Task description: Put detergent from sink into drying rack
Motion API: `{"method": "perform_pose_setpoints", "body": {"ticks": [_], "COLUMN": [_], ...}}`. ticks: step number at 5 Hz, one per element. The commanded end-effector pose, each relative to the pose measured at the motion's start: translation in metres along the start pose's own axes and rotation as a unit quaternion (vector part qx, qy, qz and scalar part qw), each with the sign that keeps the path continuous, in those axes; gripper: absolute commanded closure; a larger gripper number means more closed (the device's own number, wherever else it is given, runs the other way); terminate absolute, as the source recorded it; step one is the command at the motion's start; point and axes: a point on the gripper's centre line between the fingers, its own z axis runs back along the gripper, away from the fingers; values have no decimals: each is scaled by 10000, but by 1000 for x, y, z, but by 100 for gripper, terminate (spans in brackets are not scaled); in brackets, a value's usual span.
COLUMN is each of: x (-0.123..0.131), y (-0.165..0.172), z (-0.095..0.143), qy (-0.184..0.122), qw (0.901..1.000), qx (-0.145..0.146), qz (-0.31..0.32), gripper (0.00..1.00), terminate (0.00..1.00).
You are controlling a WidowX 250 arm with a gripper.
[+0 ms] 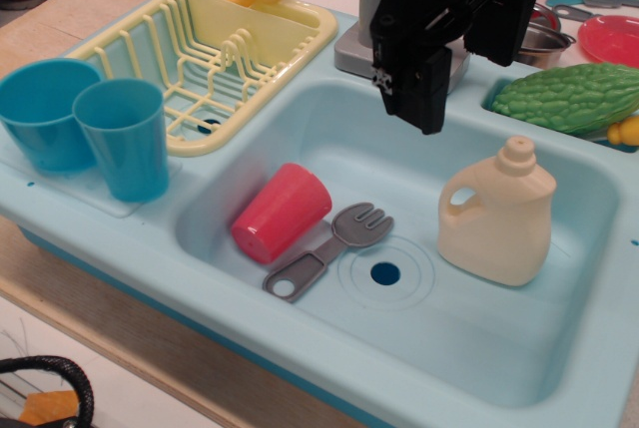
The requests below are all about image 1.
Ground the orange tape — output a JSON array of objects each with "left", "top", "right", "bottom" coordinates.
[{"left": 18, "top": 390, "right": 79, "bottom": 426}]

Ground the steel pot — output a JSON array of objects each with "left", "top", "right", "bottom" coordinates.
[{"left": 515, "top": 4, "right": 576, "bottom": 69}]

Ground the blue cup left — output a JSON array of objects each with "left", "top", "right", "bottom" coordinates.
[{"left": 1, "top": 58, "right": 102, "bottom": 174}]

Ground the grey toy faucet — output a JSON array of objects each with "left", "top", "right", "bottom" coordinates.
[{"left": 333, "top": 0, "right": 472, "bottom": 95}]

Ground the yellow drying rack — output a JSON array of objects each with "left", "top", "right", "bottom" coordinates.
[{"left": 67, "top": 0, "right": 338, "bottom": 157}]

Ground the yellow toy piece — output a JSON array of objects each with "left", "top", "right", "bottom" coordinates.
[{"left": 606, "top": 116, "right": 639, "bottom": 147}]

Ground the blue cup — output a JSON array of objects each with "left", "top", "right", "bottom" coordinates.
[
  {"left": 1, "top": 58, "right": 102, "bottom": 174},
  {"left": 73, "top": 79, "right": 170, "bottom": 203}
]

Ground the red plate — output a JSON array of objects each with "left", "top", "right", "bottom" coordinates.
[{"left": 577, "top": 15, "right": 638, "bottom": 68}]

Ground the blue cup right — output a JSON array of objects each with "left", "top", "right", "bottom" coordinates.
[{"left": 73, "top": 79, "right": 170, "bottom": 203}]

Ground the cream detergent bottle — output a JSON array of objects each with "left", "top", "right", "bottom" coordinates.
[{"left": 437, "top": 136, "right": 557, "bottom": 286}]

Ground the green bitter gourd toy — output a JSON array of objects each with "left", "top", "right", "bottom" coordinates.
[{"left": 490, "top": 63, "right": 638, "bottom": 136}]

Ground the black cable loop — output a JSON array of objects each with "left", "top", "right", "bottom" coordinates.
[{"left": 0, "top": 355, "right": 96, "bottom": 428}]

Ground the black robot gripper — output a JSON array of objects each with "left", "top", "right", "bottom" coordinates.
[{"left": 370, "top": 0, "right": 536, "bottom": 135}]

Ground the red plastic cup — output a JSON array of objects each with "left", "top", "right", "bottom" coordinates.
[{"left": 231, "top": 163, "right": 332, "bottom": 264}]

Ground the grey plastic fork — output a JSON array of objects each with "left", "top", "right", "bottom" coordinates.
[{"left": 263, "top": 203, "right": 394, "bottom": 302}]

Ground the light blue toy sink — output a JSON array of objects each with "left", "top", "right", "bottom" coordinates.
[{"left": 0, "top": 0, "right": 639, "bottom": 428}]

